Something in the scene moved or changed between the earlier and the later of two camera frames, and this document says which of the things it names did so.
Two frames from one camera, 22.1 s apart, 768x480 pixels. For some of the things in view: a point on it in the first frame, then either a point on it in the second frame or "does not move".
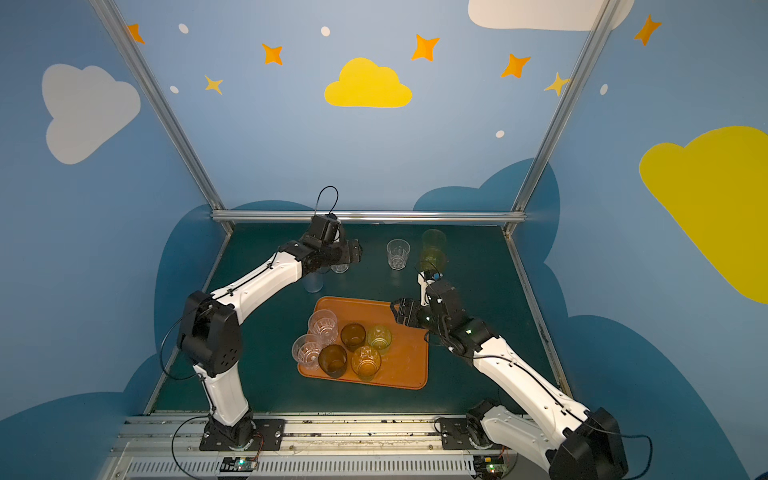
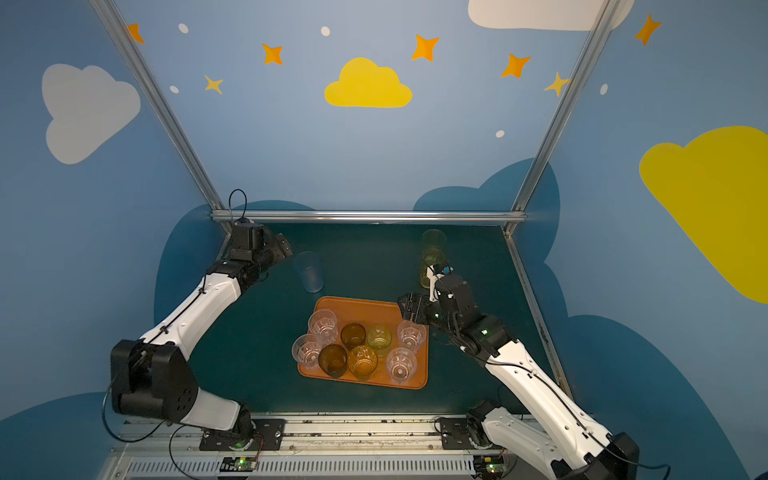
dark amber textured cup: [332, 359] does not move
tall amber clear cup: [366, 362] does not move
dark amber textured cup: [352, 336] does not move
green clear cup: [379, 336] does not move
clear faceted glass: [324, 323] does not move
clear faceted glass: [306, 349] does not move
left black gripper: [346, 252] to [279, 245]
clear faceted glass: [397, 253] to [410, 334]
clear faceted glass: [340, 268] to [401, 364]
